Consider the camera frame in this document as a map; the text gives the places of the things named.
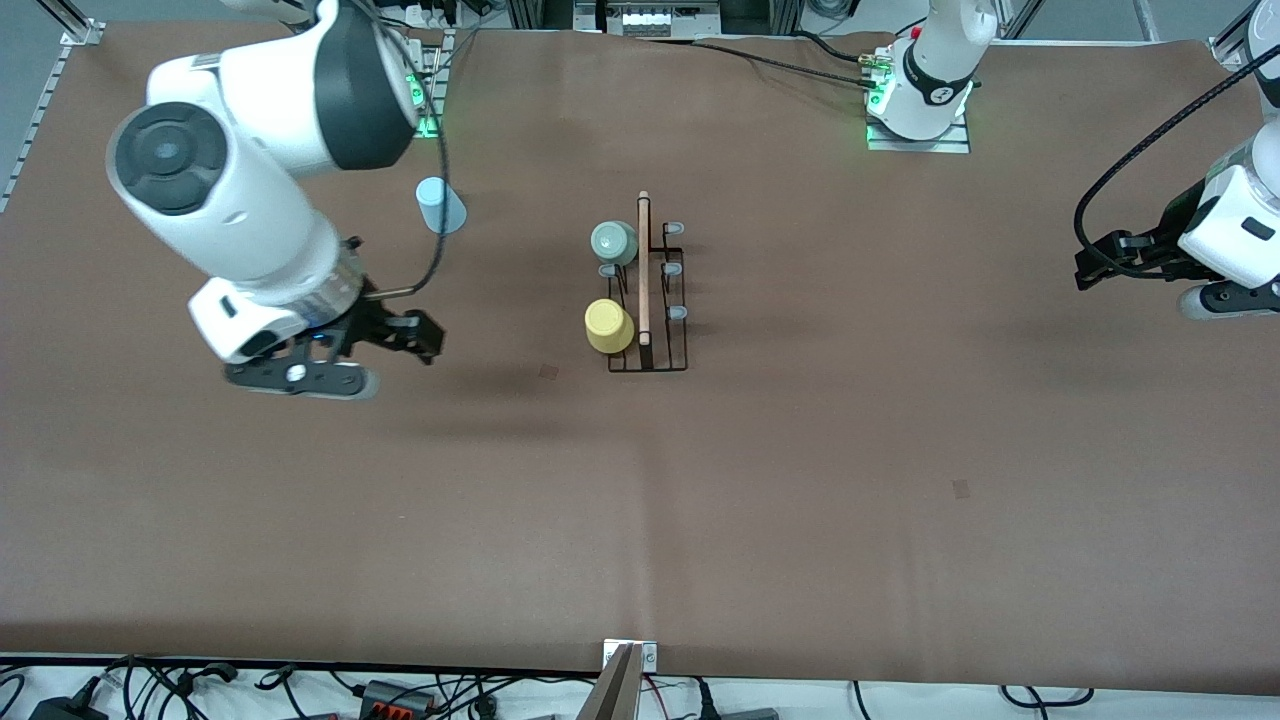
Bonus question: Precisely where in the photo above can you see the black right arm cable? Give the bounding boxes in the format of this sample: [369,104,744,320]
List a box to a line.
[340,0,449,299]

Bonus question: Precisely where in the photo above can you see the yellow plastic cup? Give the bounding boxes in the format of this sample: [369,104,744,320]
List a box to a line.
[584,298,637,355]

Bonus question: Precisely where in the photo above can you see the black box orange connectors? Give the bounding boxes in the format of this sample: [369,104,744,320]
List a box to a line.
[358,679,438,717]

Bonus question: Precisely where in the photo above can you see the black power adapter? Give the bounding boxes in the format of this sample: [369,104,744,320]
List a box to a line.
[28,693,109,720]

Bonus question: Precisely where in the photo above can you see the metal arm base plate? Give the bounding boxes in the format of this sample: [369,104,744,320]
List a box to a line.
[866,45,972,154]
[400,30,443,138]

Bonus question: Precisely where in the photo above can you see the light blue plastic cup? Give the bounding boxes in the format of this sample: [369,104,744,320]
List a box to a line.
[415,176,468,236]

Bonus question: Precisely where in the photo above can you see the small metal bracket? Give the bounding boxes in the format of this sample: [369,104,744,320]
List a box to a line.
[603,640,659,673]

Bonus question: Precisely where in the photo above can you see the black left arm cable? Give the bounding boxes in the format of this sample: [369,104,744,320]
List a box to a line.
[1074,48,1280,278]

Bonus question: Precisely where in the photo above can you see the grey metal mast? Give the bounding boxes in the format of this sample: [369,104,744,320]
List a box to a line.
[575,643,643,720]

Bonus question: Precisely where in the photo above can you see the pale green plastic cup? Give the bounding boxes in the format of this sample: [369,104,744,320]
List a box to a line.
[590,220,639,268]

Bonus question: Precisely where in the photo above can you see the aluminium rack frame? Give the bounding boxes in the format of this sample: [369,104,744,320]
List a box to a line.
[505,0,801,37]

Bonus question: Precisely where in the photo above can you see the white power strip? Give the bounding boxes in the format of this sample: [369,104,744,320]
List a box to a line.
[608,6,693,35]

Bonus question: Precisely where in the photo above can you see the black cable on table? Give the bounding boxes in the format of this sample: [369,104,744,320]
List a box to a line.
[640,33,886,93]

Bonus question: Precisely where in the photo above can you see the perforated aluminium rail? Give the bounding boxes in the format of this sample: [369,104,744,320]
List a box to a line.
[0,45,73,216]

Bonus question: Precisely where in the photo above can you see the black wire cup holder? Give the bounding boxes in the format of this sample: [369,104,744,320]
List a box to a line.
[597,190,690,375]

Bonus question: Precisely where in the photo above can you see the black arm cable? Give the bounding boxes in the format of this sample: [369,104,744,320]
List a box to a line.
[1074,48,1280,278]
[340,0,449,299]

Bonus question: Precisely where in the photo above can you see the black cable tangle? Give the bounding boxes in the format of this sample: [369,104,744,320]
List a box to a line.
[0,655,346,720]

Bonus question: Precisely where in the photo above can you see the black looped cable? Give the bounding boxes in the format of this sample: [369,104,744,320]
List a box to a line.
[1000,684,1097,710]

